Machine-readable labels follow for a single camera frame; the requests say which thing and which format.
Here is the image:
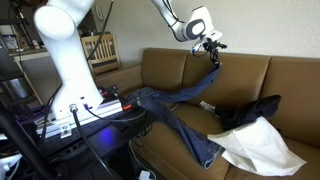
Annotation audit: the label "thick black cable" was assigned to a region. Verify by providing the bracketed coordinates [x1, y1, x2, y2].
[69, 103, 116, 180]

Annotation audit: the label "aluminium robot base mount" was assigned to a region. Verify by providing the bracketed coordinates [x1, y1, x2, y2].
[34, 98, 124, 139]

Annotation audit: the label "wooden slatted chair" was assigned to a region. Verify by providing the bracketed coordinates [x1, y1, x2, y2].
[81, 33, 123, 76]

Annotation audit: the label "small grey white item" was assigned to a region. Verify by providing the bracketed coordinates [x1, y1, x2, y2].
[199, 100, 218, 114]

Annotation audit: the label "small jar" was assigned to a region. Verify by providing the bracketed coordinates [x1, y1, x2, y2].
[31, 39, 41, 51]

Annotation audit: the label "black robot table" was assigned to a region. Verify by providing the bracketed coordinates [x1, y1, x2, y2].
[0, 108, 158, 180]

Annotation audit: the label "metal bin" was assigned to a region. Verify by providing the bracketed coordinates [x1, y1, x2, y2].
[2, 78, 30, 100]

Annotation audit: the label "blue denim trousers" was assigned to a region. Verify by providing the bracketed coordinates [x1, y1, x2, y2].
[126, 64, 225, 169]

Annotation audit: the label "white cloth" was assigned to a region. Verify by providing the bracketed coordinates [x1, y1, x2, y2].
[207, 115, 308, 177]

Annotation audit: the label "black tripod pole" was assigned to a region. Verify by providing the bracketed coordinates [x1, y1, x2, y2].
[0, 99, 58, 180]

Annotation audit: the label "dark navy garment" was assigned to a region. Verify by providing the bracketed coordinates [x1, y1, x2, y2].
[214, 94, 283, 132]

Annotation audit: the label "thin dark cable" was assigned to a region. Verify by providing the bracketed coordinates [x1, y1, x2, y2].
[83, 103, 148, 123]

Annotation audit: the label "white counter shelf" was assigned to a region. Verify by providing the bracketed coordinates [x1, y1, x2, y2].
[8, 46, 49, 62]

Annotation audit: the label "white power adapter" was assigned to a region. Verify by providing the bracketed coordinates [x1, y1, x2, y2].
[137, 169, 153, 180]

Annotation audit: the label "brown leather sofa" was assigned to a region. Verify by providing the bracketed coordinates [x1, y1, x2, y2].
[94, 47, 320, 180]

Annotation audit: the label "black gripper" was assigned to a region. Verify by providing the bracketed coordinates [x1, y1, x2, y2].
[202, 38, 228, 68]

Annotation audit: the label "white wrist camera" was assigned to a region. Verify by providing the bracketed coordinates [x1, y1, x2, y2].
[190, 40, 208, 55]

